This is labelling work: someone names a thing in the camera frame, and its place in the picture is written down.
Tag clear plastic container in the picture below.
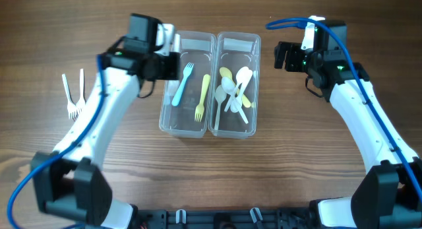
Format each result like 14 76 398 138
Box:
159 31 216 138
208 32 261 139

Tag yellow plastic fork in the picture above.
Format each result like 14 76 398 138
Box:
195 74 210 122

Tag white wide-handle spoon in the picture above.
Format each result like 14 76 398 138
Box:
235 67 253 105

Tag yellow plastic spoon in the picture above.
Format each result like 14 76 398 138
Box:
220 67 251 108

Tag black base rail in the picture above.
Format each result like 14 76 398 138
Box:
132 207 325 229

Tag white slim spoon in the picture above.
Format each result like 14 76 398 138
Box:
214 85 227 130

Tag clear plastic container right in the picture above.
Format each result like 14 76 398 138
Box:
208 32 261 139

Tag clear plastic container left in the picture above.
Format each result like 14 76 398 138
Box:
159 31 216 138

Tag light blue plastic fork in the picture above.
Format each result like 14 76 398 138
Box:
171 62 195 106

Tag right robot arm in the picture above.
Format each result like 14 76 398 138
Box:
266 17 421 228

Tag white plastic spoon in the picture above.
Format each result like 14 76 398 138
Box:
222 67 253 112
222 77 249 124

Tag white fork angled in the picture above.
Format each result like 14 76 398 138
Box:
164 81 179 105

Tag white fork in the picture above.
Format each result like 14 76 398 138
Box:
62 74 77 120
76 69 86 115

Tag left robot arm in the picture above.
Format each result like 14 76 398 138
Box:
30 14 180 228

